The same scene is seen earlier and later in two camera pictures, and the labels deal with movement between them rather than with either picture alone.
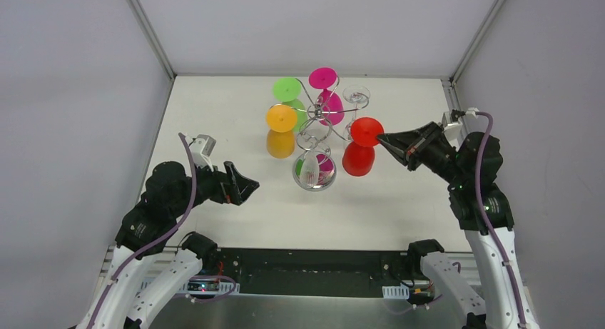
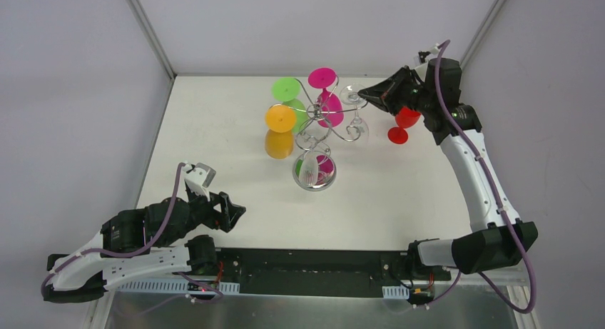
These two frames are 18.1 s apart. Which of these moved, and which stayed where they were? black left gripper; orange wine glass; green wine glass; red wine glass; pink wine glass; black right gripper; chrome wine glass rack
Moved: black right gripper; red wine glass; black left gripper
Stayed: green wine glass; orange wine glass; chrome wine glass rack; pink wine glass
